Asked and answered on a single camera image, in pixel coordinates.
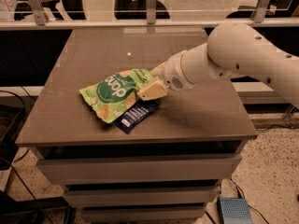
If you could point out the grey drawer cabinet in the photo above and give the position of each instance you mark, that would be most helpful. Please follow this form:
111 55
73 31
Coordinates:
208 120

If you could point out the black office chair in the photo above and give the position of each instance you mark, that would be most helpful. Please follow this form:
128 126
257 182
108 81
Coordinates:
267 8
73 8
130 9

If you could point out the black office chair right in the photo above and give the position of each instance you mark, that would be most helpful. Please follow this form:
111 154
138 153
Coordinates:
267 8

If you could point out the black bin left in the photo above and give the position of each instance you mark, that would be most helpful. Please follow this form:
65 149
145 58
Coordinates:
10 124

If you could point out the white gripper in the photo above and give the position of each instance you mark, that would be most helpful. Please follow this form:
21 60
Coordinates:
172 71

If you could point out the green rice chip bag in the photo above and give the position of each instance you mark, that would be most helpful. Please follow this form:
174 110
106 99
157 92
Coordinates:
111 97

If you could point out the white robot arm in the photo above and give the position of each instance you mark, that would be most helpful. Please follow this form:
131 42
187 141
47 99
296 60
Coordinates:
231 50

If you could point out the black office chair left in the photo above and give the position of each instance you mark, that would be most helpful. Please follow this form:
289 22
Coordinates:
73 8

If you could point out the bottom grey drawer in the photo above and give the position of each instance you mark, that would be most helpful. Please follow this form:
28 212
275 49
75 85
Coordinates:
142 214

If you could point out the black office chair centre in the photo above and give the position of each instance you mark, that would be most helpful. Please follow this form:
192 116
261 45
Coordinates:
130 9

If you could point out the top grey drawer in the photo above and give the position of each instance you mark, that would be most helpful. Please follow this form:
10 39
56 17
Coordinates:
138 169

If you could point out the blue rxbar blueberry bar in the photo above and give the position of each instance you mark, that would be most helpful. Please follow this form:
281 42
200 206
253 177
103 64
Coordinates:
135 114

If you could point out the middle grey drawer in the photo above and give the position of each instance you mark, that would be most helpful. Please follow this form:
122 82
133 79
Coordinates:
138 197

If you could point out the metal glass rail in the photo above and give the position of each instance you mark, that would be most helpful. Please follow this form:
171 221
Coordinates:
100 13

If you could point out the blue box on floor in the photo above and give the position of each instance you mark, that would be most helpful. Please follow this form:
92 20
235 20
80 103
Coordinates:
234 211

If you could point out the grey drawer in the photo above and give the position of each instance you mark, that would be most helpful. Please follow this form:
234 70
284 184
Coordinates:
138 169
138 197
142 214

